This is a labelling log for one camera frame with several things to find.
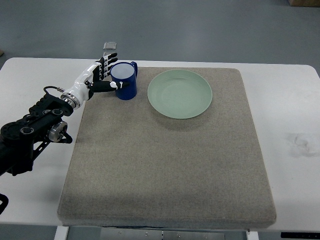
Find light green plate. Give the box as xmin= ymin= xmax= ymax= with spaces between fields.
xmin=147 ymin=69 xmax=213 ymax=119

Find grey felt mat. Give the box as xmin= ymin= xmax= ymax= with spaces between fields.
xmin=57 ymin=67 xmax=277 ymax=230

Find blue enamel mug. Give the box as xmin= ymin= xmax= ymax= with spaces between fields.
xmin=110 ymin=61 xmax=138 ymax=101

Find black cable loop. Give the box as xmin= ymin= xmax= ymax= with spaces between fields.
xmin=0 ymin=193 xmax=9 ymax=215

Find grey metal table frame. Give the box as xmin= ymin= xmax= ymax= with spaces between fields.
xmin=54 ymin=226 xmax=259 ymax=240

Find cardboard box corner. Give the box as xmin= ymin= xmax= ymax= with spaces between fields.
xmin=288 ymin=0 xmax=320 ymax=8

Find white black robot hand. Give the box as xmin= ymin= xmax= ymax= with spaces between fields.
xmin=61 ymin=57 xmax=118 ymax=107

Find upper floor socket cover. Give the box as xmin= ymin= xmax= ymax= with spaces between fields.
xmin=102 ymin=41 xmax=117 ymax=51

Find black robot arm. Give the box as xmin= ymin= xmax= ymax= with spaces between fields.
xmin=0 ymin=86 xmax=80 ymax=176

